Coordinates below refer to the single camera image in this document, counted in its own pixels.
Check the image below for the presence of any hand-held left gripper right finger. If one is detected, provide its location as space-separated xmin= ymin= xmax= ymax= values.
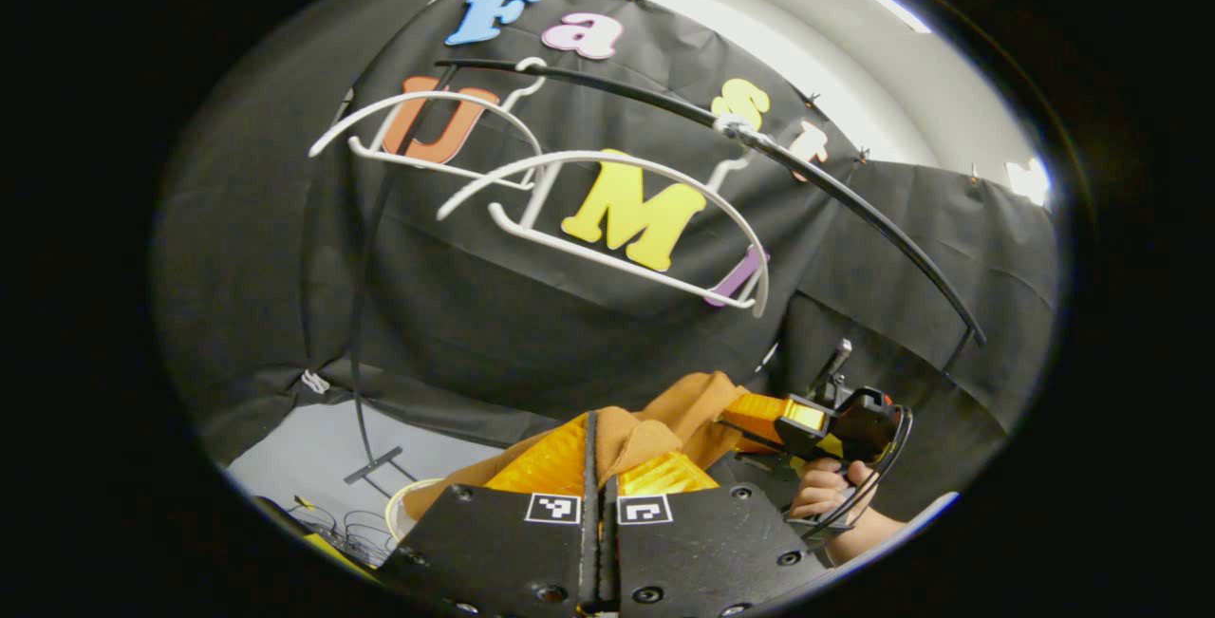
xmin=600 ymin=452 xmax=841 ymax=617

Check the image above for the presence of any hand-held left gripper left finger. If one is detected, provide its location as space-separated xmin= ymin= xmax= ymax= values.
xmin=378 ymin=412 xmax=601 ymax=617

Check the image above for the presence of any brown jacket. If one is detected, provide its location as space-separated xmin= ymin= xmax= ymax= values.
xmin=403 ymin=371 xmax=760 ymax=522

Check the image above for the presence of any white round laundry hamper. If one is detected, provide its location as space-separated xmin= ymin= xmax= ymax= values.
xmin=384 ymin=478 xmax=447 ymax=543

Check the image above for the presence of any black clothes rack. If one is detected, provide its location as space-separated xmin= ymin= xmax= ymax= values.
xmin=299 ymin=56 xmax=988 ymax=486

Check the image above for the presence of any white clothes hanger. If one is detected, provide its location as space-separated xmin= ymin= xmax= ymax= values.
xmin=308 ymin=56 xmax=549 ymax=192
xmin=437 ymin=115 xmax=772 ymax=320

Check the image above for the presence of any black backdrop cloth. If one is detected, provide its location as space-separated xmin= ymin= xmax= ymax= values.
xmin=152 ymin=0 xmax=1059 ymax=467

